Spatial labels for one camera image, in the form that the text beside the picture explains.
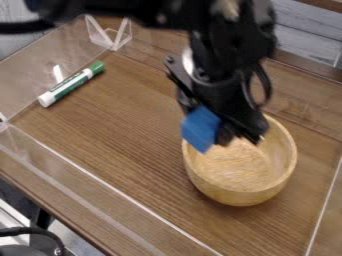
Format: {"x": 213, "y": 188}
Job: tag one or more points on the black metal table frame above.
{"x": 49, "y": 244}

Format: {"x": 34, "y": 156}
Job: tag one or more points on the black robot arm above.
{"x": 232, "y": 38}

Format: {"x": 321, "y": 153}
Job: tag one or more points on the brown wooden bowl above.
{"x": 244, "y": 174}

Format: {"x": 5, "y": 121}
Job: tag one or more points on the green and white marker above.
{"x": 69, "y": 85}

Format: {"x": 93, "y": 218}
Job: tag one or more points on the blue rectangular block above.
{"x": 200, "y": 128}

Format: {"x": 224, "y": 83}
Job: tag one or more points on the clear acrylic corner bracket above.
{"x": 110, "y": 38}

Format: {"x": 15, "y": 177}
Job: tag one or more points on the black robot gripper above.
{"x": 234, "y": 98}

